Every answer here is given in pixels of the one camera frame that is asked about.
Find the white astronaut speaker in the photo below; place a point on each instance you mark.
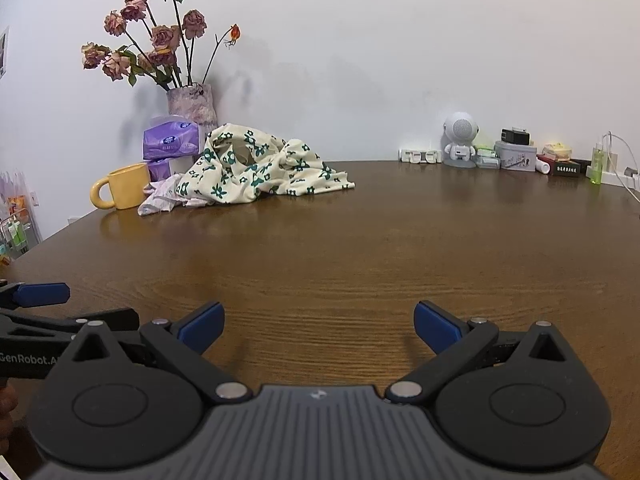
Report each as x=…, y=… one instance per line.
x=460, y=130

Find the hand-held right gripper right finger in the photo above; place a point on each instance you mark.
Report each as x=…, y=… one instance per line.
x=437, y=327

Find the green liquid bottle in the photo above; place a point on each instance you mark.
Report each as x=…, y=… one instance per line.
x=596, y=172

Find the pink floral garment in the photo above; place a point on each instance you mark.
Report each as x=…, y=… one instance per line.
x=162, y=197

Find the pink fuzzy vase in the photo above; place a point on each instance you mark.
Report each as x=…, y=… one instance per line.
x=192, y=105

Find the white power strip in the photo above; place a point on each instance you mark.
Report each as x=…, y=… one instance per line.
x=620, y=176

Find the grey tin box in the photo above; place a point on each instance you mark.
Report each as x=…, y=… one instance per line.
x=515, y=157

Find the green white small packs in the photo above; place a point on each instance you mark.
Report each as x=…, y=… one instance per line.
x=487, y=157

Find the black charger adapter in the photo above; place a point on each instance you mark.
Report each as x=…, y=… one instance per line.
x=515, y=136

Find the wall picture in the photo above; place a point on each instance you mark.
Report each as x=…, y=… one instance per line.
x=3, y=52

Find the black labelled box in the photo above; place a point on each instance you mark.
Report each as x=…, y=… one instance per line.
x=567, y=169

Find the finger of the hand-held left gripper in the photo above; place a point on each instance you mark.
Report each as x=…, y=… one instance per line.
x=115, y=317
x=42, y=294

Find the purple tissue pack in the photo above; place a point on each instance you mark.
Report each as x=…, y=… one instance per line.
x=165, y=167
x=170, y=142

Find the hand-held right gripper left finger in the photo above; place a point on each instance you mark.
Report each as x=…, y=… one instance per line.
x=202, y=327

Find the dried rose bouquet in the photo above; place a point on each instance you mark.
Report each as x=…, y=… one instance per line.
x=162, y=37

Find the yellow mug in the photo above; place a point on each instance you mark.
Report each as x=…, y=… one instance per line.
x=130, y=187

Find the cream green floral dress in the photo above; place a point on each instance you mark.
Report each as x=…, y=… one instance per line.
x=280, y=175

